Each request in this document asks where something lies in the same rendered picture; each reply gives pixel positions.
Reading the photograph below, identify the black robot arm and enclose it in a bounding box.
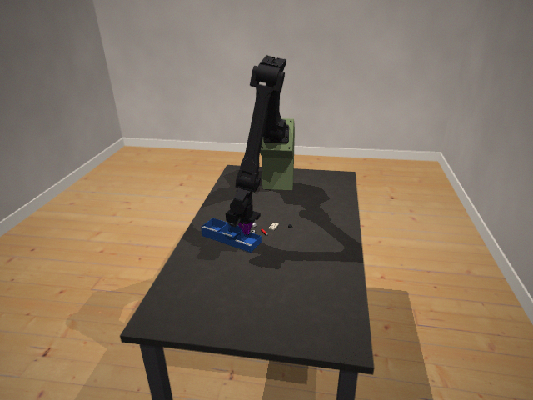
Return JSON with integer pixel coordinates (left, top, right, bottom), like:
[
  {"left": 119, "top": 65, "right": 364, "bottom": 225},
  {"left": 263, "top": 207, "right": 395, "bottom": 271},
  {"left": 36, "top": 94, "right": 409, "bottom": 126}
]
[{"left": 226, "top": 55, "right": 289, "bottom": 227}]

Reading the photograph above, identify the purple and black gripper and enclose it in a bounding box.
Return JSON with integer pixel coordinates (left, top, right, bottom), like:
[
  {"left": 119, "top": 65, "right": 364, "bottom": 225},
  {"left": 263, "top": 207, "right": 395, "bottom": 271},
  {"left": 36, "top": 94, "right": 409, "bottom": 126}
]
[{"left": 238, "top": 209, "right": 261, "bottom": 235}]

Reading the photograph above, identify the blue open bin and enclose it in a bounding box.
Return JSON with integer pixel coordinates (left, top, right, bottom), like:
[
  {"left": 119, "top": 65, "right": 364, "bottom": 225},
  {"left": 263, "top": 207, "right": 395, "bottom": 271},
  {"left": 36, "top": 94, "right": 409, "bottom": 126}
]
[{"left": 201, "top": 218, "right": 262, "bottom": 253}]

